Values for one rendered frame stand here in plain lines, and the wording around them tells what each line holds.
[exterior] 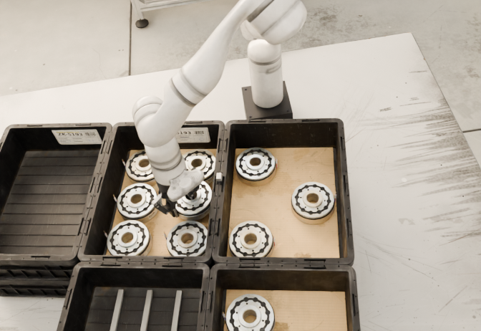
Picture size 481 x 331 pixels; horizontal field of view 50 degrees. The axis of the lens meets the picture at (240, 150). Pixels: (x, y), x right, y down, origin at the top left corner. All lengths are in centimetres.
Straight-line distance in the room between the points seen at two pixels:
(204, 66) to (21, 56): 248
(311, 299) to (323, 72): 85
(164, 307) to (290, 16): 69
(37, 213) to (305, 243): 69
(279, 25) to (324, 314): 62
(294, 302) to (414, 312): 31
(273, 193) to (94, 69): 192
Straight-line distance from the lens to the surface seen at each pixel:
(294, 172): 135
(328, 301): 118
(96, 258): 119
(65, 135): 148
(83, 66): 311
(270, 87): 147
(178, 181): 111
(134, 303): 124
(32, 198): 148
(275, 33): 91
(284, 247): 123
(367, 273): 136
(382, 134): 161
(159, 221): 131
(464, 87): 280
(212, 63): 94
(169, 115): 97
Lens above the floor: 193
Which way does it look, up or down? 52 degrees down
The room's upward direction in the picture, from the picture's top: 9 degrees counter-clockwise
